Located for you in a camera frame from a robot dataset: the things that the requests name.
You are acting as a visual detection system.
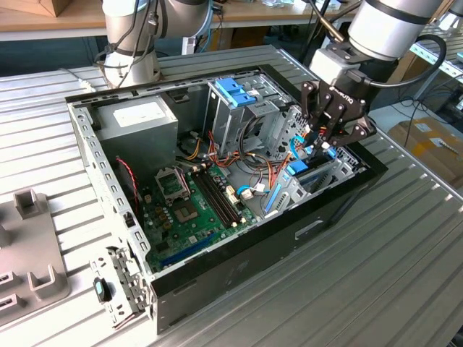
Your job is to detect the cardboard box white label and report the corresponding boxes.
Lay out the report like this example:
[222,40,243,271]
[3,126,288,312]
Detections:
[386,117,463,189]

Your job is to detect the metal disk bay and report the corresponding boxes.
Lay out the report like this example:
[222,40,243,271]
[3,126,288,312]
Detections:
[263,146,366,220]

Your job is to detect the blue expansion slot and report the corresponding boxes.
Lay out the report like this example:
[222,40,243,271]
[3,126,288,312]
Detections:
[161,233,218,267]

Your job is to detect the hard disk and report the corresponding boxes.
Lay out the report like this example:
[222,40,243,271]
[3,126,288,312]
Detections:
[266,158,339,215]

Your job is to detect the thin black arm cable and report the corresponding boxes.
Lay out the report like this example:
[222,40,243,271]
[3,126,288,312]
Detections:
[94,0,162,73]

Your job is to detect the grey parts rack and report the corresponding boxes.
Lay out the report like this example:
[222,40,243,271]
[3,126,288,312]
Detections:
[0,187,72,319]

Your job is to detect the long blue SATA wire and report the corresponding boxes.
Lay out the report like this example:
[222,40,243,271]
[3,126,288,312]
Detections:
[290,134,314,160]

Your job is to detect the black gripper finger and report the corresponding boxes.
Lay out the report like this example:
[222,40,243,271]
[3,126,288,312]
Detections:
[324,115,378,150]
[301,81,344,150]

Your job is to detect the open black PC case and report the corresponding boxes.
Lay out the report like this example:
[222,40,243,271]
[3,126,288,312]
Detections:
[64,64,388,335]

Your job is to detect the metal slat table frame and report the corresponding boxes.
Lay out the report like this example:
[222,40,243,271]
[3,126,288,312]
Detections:
[412,21,463,106]

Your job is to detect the metal socket cover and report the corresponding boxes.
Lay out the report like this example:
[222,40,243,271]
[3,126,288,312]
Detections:
[154,166,192,200]

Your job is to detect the thick black wrist cable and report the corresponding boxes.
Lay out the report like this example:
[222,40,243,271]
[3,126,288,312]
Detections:
[365,34,448,90]

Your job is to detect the green motherboard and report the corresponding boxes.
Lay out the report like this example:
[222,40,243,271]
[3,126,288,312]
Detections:
[139,164,260,274]

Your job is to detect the small black plastic latch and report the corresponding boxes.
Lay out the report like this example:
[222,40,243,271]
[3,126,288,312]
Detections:
[92,276,113,303]

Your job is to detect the blue plastic drive latch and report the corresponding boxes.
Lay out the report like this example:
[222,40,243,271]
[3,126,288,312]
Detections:
[215,78,260,108]

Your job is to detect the black RAM slot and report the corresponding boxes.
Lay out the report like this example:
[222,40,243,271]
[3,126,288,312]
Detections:
[206,169,242,222]
[202,170,239,224]
[197,171,235,227]
[194,172,232,229]

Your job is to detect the long wooden desk white legs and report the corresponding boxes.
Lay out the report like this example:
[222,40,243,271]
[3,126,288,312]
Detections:
[213,0,362,69]

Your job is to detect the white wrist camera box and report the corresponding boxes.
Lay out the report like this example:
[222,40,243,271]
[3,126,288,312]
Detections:
[308,46,351,87]

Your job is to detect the red yellow power wire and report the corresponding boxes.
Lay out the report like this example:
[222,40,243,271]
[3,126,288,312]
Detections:
[309,124,336,150]

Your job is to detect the red black fan wire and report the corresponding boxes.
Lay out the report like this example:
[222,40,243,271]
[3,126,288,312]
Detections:
[114,155,143,218]

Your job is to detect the grey power supply unit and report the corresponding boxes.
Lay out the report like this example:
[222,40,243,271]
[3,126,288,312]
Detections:
[92,95,180,181]

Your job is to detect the black cable gold connector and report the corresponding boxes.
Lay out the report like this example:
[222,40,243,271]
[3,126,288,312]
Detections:
[307,0,344,43]

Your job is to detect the small brown cardboard box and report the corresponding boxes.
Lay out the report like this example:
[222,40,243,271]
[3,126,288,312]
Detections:
[21,0,91,18]

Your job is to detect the metal optical drive cage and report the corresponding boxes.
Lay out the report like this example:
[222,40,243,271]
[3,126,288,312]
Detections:
[201,70,290,160]

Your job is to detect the orange power wire bundle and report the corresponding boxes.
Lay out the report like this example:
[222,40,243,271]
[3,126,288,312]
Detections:
[177,129,290,196]

